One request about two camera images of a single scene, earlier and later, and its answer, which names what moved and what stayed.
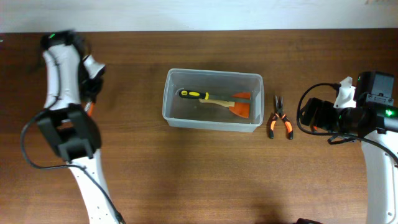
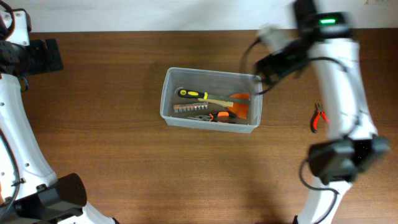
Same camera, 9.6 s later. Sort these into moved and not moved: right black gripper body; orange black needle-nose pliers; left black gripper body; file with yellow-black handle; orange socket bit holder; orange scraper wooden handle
Moved: orange black needle-nose pliers; orange socket bit holder; right black gripper body; left black gripper body
Not moved: orange scraper wooden handle; file with yellow-black handle
